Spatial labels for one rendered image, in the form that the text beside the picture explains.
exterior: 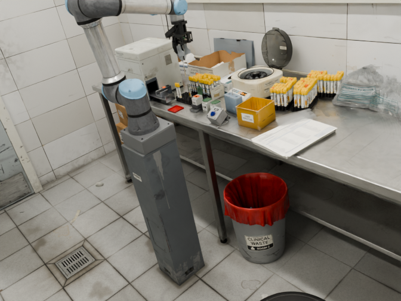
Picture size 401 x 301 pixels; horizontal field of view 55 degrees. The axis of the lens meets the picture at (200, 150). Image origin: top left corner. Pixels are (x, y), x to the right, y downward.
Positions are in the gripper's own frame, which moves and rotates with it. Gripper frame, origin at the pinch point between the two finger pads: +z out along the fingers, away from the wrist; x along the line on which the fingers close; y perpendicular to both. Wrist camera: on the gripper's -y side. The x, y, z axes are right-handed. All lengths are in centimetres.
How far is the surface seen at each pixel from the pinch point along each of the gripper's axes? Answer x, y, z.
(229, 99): -0.9, 31.6, 18.5
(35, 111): -33, -162, 49
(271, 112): 1, 56, 22
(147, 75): -5.3, -28.3, 11.2
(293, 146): -16, 79, 25
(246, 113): -9, 49, 19
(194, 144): 38, -52, 87
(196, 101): -6.0, 12.0, 21.1
